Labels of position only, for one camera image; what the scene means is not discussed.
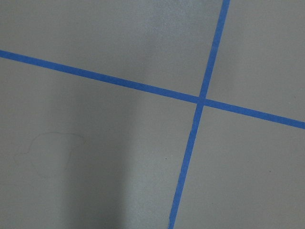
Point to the brown paper table cover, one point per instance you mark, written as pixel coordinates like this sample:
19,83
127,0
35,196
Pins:
152,114

